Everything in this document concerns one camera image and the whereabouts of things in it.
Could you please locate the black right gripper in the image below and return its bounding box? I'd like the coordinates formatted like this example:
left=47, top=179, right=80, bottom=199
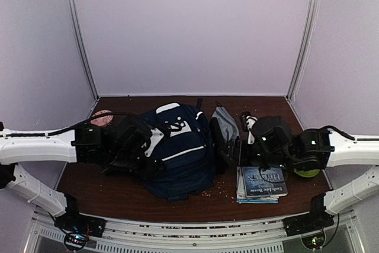
left=218, top=139, right=293, bottom=170

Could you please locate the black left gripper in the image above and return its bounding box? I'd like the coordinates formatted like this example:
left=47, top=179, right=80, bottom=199
left=107, top=148, right=171, bottom=184

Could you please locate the Wuthering Heights book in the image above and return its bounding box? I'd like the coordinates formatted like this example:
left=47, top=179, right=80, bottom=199
left=241, top=166, right=288, bottom=198

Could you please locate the navy blue student backpack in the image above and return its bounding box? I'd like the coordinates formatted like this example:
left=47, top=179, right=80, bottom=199
left=125, top=102, right=216, bottom=201

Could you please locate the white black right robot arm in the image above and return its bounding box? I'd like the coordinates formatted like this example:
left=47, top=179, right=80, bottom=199
left=237, top=112, right=378, bottom=230

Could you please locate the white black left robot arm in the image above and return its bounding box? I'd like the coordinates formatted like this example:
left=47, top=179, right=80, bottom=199
left=1, top=116, right=170, bottom=232

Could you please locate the grey fabric pouch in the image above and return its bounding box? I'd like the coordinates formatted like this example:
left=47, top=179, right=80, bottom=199
left=211, top=101, right=240, bottom=142

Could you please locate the lime green plate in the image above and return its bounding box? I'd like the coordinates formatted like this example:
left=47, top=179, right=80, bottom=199
left=293, top=169, right=320, bottom=178

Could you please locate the blue white bottom book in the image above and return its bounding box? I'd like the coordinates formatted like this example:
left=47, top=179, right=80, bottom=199
left=236, top=167, right=279, bottom=204

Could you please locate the red white patterned bowl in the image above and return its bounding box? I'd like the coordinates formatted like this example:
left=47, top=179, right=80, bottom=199
left=90, top=110, right=114, bottom=127

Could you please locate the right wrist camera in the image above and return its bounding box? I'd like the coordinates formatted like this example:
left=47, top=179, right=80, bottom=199
left=240, top=111, right=258, bottom=145

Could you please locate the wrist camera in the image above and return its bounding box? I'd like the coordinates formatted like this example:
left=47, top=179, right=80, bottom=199
left=240, top=111, right=258, bottom=145
left=144, top=128, right=165, bottom=157

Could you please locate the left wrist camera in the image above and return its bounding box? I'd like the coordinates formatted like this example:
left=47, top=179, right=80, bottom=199
left=144, top=128, right=165, bottom=157

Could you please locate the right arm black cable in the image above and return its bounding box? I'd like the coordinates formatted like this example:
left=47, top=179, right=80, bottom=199
left=322, top=125, right=379, bottom=143

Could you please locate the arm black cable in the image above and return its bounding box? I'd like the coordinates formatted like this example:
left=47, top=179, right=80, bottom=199
left=322, top=125, right=379, bottom=143
left=0, top=112, right=178, bottom=141

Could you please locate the right aluminium corner post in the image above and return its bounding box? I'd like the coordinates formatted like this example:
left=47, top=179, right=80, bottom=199
left=287, top=0, right=320, bottom=104

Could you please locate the aluminium corner post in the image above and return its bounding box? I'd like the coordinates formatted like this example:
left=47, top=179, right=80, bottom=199
left=287, top=0, right=320, bottom=104
left=67, top=0, right=99, bottom=101

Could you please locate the aluminium front rail frame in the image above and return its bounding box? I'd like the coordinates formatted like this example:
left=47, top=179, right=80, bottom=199
left=23, top=201, right=368, bottom=253

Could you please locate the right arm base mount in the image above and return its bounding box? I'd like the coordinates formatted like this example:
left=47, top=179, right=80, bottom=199
left=282, top=193, right=341, bottom=251

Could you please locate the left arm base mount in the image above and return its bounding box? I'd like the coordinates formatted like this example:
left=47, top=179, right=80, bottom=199
left=51, top=194, right=106, bottom=252

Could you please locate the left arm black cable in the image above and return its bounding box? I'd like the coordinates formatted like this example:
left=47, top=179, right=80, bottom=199
left=0, top=112, right=178, bottom=141

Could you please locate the left aluminium corner post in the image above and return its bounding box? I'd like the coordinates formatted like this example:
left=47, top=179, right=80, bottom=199
left=67, top=0, right=99, bottom=101

